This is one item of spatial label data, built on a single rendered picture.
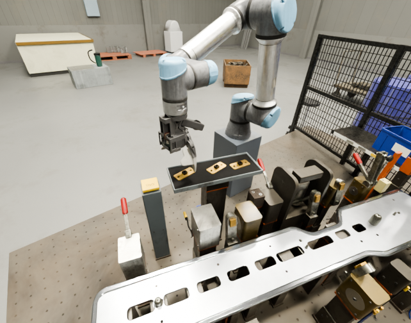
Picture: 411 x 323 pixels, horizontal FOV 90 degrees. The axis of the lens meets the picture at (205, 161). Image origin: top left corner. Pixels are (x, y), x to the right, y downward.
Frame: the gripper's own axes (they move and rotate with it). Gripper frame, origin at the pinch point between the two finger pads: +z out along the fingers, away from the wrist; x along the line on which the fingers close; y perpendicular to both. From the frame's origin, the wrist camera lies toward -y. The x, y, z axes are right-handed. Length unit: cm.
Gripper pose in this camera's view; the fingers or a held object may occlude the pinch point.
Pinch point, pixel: (184, 161)
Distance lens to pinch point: 77.5
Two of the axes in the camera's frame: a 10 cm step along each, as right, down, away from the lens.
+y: -7.4, 3.8, -5.5
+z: -0.2, 8.0, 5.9
